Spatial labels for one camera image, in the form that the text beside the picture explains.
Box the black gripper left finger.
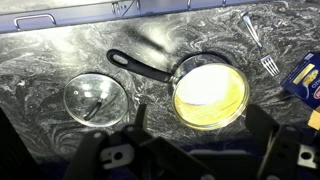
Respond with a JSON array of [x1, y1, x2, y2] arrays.
[[63, 103, 218, 180]]

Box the blue pasta box, yellow flaps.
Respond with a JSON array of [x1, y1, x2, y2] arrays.
[[280, 51, 320, 131]]

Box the silver metal fork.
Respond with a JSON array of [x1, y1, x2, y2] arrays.
[[240, 11, 281, 77]]

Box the white cabinet unit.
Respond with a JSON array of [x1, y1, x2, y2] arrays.
[[0, 0, 271, 35]]

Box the yellow pasta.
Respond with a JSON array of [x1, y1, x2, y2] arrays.
[[174, 64, 248, 128]]

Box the silver pot with black handle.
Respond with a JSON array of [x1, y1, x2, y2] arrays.
[[106, 48, 251, 132]]

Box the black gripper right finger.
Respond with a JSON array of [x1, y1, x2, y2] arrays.
[[245, 104, 320, 180]]

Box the glass lid with black handle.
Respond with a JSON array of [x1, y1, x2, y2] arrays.
[[62, 72, 130, 129]]

